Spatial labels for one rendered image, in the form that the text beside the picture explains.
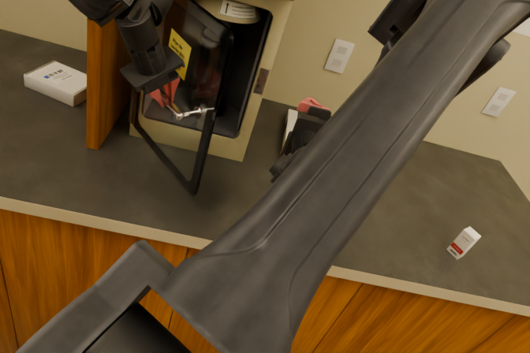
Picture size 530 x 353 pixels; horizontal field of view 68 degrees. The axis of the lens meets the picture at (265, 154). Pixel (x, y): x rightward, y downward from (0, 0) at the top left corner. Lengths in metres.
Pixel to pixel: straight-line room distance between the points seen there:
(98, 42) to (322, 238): 0.80
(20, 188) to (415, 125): 0.88
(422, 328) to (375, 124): 1.12
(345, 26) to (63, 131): 0.92
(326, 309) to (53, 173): 0.78
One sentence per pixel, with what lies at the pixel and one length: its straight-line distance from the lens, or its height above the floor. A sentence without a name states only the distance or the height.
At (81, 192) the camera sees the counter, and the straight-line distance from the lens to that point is 0.98.
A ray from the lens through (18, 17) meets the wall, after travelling 1.63.
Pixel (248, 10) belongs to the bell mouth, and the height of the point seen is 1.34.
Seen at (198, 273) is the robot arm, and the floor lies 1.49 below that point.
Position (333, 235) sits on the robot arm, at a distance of 0.19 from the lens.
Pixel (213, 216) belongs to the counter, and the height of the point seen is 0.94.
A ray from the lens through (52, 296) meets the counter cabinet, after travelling 1.29.
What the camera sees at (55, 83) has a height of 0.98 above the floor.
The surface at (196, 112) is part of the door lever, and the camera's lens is 0.79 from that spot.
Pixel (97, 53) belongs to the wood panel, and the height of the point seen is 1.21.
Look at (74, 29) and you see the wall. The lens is 1.56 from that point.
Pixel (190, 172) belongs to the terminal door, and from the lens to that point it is 0.88.
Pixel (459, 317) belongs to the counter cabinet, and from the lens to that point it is 1.29.
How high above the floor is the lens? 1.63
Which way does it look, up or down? 36 degrees down
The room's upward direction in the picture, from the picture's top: 20 degrees clockwise
